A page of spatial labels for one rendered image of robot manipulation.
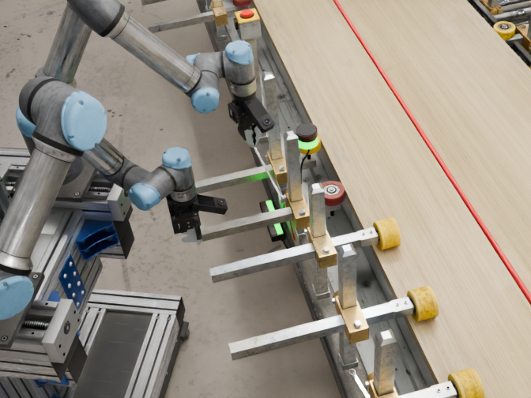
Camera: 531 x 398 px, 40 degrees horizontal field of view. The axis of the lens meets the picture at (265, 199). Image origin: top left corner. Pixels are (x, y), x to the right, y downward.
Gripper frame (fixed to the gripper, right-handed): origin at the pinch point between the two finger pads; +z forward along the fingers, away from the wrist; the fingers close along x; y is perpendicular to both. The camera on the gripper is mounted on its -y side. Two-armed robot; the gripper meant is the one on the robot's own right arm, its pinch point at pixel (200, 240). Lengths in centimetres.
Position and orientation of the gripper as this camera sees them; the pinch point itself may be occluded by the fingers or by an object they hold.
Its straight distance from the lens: 220.3
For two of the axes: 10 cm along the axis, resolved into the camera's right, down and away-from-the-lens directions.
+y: -9.7, 2.2, -1.3
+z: 0.7, 7.1, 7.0
